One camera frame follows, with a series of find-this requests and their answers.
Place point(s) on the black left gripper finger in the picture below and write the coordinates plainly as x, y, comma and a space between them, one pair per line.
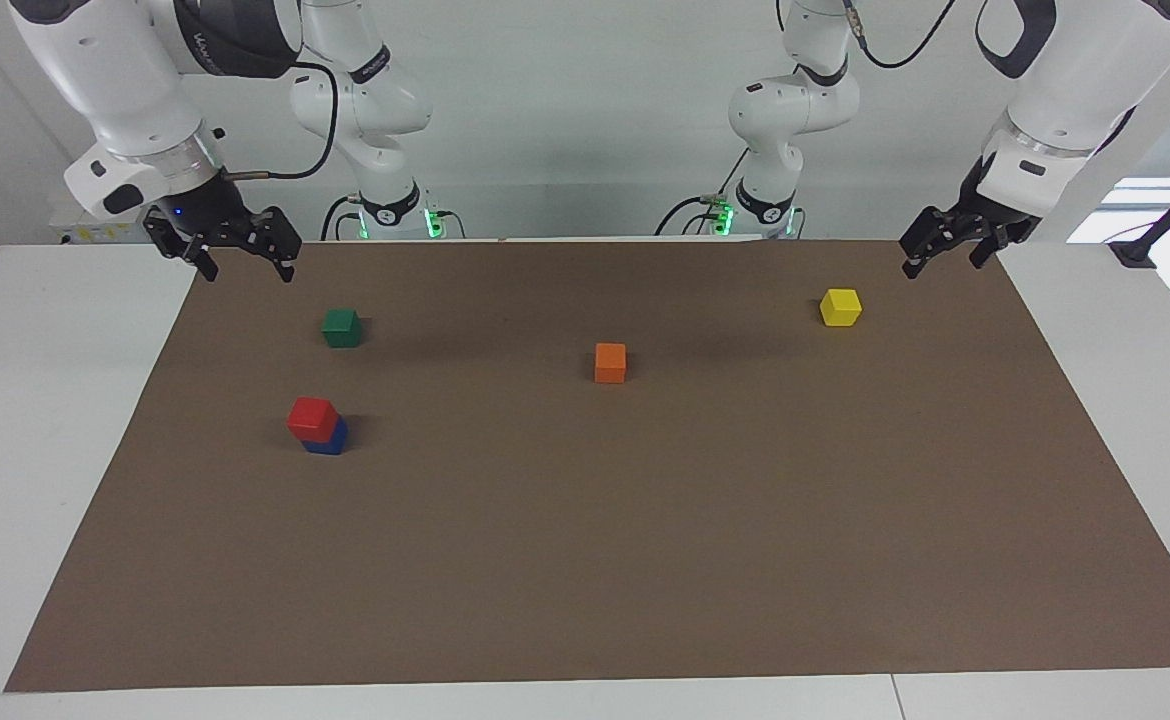
913, 264
981, 255

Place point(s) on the brown paper mat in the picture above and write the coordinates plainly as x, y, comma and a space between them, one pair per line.
595, 540

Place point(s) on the white box with yellow label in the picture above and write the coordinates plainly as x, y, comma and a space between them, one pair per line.
95, 233

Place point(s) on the blue wooden block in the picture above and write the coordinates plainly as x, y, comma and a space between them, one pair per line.
333, 442

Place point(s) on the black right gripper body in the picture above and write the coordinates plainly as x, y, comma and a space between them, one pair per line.
215, 215

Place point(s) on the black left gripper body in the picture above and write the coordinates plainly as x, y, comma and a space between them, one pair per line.
985, 222

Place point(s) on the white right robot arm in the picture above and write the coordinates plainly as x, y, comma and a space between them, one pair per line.
115, 80

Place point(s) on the orange wooden block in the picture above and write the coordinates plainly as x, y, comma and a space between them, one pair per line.
610, 363

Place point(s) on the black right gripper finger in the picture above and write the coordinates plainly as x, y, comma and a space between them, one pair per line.
286, 268
205, 262

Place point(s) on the red wooden block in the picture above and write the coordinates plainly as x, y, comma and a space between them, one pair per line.
311, 418

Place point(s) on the yellow wooden block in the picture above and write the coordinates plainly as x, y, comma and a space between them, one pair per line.
841, 308

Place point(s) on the green wooden block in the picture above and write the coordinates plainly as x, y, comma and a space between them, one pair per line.
342, 329

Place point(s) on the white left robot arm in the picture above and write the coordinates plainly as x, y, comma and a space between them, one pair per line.
1085, 80

